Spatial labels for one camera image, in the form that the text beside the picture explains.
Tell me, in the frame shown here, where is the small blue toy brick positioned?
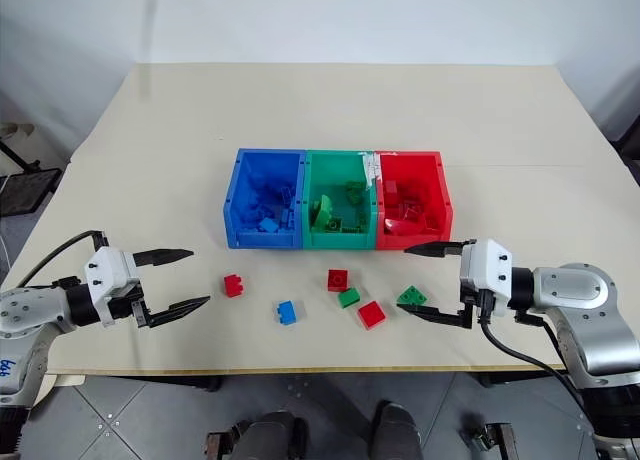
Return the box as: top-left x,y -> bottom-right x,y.
275,300 -> 298,326

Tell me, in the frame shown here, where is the white tape strip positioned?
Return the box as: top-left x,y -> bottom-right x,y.
358,151 -> 383,187

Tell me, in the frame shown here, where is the green plastic bin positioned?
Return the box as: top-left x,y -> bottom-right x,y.
301,149 -> 379,252

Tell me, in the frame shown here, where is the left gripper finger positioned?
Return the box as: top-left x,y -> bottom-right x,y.
132,295 -> 212,330
133,248 -> 195,268

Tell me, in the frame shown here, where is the green four-stud toy brick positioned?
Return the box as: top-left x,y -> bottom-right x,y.
395,284 -> 430,309

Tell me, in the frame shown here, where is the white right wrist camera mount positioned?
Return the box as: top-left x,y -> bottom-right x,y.
459,238 -> 515,315

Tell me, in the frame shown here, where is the green curved toy piece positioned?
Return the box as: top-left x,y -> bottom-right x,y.
309,194 -> 338,232

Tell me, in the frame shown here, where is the dark rounded shape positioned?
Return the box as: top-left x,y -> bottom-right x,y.
233,411 -> 309,460
371,401 -> 424,460

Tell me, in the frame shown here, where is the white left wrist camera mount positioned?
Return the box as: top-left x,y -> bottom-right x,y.
83,246 -> 143,327

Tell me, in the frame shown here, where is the green studded toy plate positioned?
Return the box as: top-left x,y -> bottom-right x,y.
324,218 -> 365,234

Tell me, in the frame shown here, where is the red curved toy piece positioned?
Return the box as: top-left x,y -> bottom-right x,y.
383,216 -> 427,237

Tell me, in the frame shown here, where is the metal floor bracket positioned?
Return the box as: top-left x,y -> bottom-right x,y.
205,428 -> 237,460
463,421 -> 517,460

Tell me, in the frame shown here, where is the red plastic bin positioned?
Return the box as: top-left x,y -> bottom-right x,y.
374,150 -> 455,252

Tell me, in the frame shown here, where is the blue plastic bin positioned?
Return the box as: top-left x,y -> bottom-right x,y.
222,147 -> 308,251

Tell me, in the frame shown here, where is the flat red toy brick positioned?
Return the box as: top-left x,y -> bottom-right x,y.
357,300 -> 388,330

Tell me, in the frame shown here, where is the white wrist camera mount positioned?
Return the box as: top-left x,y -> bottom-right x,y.
83,246 -> 143,327
459,238 -> 515,315

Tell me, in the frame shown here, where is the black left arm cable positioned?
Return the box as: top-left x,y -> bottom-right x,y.
13,230 -> 109,289

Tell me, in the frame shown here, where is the black equipment stand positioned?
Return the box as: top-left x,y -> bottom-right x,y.
0,121 -> 65,217

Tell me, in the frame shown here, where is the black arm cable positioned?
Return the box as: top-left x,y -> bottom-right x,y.
13,230 -> 109,289
477,315 -> 594,434

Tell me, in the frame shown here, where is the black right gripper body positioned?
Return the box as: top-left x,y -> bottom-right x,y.
459,278 -> 495,325

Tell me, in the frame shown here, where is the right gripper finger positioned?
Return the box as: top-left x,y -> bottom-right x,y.
403,240 -> 467,259
395,298 -> 475,331

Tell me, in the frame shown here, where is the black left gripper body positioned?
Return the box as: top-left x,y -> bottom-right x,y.
107,280 -> 147,324

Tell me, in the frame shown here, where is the small red toy brick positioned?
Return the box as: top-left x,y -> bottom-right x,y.
222,274 -> 247,298

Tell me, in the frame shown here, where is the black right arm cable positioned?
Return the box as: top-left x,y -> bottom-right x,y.
477,315 -> 594,434

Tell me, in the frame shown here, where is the red square toy brick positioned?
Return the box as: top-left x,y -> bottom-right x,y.
401,201 -> 427,224

